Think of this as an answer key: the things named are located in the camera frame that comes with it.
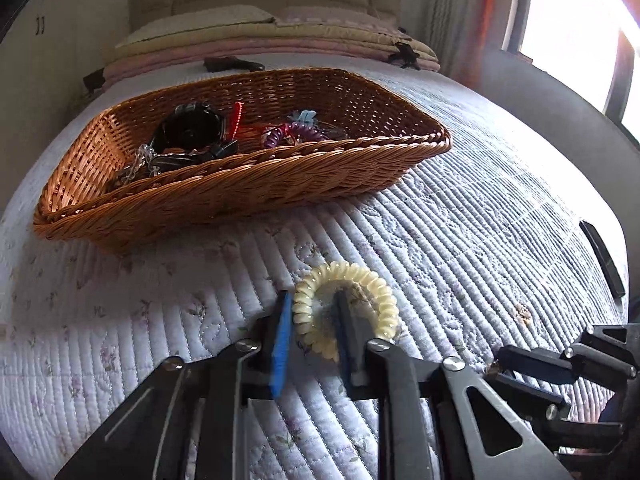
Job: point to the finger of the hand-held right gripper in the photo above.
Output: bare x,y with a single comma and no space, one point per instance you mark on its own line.
525,397
535,360

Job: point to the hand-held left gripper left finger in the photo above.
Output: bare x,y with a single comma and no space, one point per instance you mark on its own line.
282,340

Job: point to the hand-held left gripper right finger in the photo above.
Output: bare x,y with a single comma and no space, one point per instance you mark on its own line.
350,345

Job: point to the brown wicker basket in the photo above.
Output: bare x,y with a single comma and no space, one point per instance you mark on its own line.
250,190

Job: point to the light blue bow clip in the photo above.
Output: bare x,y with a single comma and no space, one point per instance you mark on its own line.
306,115

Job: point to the black wrist watch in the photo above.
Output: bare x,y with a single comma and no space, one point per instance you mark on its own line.
190,127

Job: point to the mobile phone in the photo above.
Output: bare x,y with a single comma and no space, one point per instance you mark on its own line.
605,262

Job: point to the white quilted floral bedspread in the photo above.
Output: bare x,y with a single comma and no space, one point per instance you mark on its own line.
450,210

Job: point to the dark brown elongated object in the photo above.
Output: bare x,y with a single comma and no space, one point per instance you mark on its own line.
225,63

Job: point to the dark brown star-shaped object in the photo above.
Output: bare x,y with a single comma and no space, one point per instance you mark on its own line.
405,55

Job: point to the dark object on nightstand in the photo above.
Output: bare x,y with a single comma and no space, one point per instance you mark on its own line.
94,82

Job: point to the pink pillow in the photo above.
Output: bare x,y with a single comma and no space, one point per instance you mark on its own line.
325,15

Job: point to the cream floral pillow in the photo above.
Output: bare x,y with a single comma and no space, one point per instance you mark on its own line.
200,22

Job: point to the beige curtain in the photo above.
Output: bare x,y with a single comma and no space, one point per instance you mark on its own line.
450,10

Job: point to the window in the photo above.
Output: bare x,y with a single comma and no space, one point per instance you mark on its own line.
565,10

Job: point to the white wardrobe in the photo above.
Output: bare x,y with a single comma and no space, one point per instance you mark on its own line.
40,25

